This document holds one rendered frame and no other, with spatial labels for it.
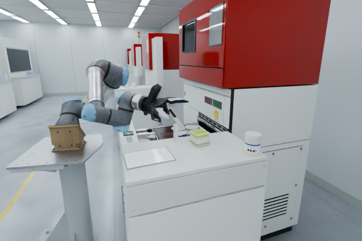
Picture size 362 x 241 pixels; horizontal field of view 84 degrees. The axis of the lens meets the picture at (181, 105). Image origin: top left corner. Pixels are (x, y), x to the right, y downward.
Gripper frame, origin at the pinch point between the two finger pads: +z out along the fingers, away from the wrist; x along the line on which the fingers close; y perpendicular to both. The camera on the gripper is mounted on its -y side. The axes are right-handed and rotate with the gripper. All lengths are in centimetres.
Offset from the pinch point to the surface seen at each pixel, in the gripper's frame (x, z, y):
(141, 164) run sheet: 18.9, -8.9, 18.1
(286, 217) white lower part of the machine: -54, 50, 119
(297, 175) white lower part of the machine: -69, 51, 87
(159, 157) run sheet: 11.0, -6.1, 20.4
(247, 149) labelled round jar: -12.8, 25.2, 22.9
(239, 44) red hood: -55, 7, -12
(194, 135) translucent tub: -9.3, 0.0, 21.2
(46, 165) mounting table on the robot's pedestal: 33, -71, 35
